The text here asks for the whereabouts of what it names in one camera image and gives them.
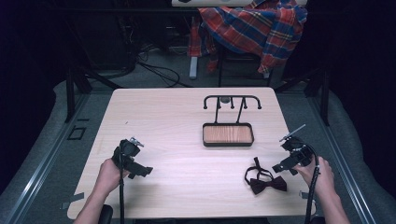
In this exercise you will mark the dark bow tie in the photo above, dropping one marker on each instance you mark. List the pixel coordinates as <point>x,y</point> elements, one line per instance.
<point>267,184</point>

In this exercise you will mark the black padded armrest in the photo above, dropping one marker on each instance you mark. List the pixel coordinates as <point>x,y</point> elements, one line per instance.
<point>106,215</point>

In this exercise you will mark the black metal stand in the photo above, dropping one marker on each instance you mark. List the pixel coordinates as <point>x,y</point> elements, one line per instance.
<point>71,90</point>
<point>323,93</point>

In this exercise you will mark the aluminium floor rail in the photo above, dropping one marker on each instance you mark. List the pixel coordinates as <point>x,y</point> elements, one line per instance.
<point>46,161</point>
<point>342,168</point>

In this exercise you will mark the person's left hand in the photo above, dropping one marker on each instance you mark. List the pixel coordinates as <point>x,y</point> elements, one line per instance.
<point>109,175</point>

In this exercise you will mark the person's right hand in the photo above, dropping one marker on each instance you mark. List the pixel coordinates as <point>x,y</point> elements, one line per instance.
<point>323,177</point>

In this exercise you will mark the white desk leg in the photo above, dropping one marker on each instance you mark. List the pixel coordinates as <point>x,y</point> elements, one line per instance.
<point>193,67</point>

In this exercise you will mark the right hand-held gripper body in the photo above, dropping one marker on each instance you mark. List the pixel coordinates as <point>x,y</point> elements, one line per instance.
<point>299,151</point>

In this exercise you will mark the black rack with wooden tray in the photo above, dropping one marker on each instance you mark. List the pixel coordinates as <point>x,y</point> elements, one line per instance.
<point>228,134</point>

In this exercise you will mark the white desk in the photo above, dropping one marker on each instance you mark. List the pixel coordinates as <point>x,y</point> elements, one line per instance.
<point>211,2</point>

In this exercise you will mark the small grey tape piece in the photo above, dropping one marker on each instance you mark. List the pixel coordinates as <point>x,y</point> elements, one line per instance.
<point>304,195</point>

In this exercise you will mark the grey tape strip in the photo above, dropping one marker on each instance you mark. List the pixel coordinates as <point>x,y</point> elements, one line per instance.
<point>73,199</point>

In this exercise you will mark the small grey round cap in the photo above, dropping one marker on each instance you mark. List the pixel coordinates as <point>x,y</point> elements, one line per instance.
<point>225,100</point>

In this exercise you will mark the black chair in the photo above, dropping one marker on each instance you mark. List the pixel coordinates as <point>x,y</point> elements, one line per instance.
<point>239,59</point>

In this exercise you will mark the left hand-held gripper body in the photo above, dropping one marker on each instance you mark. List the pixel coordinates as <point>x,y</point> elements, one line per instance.
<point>126,152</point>

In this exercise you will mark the red blue plaid shirt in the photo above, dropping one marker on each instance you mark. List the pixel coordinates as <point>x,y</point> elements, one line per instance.
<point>258,25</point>

